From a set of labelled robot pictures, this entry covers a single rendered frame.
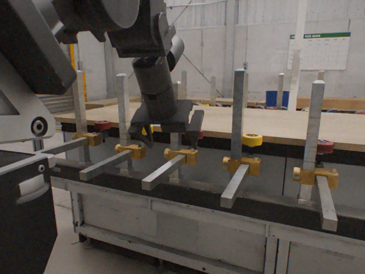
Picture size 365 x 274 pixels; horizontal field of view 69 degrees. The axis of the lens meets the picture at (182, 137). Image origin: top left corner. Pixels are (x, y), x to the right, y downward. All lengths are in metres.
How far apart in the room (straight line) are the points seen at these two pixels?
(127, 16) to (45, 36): 0.12
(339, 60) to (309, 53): 0.75
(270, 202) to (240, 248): 0.52
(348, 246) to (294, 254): 0.37
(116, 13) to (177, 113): 0.25
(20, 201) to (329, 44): 7.99
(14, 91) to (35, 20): 0.05
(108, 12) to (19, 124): 0.12
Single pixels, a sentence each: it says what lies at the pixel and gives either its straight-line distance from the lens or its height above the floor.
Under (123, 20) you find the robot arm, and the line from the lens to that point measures 0.29.
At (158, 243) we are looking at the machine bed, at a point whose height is 0.17.
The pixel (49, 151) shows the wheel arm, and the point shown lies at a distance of 1.18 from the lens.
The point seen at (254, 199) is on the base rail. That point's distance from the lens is 1.03.
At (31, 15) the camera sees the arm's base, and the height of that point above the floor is 1.19.
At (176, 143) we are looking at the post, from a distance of 1.07.
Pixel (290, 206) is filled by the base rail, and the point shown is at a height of 0.70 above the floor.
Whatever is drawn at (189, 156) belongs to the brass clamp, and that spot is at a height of 0.83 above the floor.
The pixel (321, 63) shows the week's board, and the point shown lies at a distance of 8.10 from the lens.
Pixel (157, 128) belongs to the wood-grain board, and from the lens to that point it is 1.28.
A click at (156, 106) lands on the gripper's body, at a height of 1.10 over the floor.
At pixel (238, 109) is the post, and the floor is 1.02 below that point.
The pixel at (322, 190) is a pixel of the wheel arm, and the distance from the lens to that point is 0.88.
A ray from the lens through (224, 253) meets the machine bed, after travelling 1.54.
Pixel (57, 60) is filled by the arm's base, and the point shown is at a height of 1.16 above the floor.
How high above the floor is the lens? 1.16
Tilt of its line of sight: 14 degrees down
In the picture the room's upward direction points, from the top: straight up
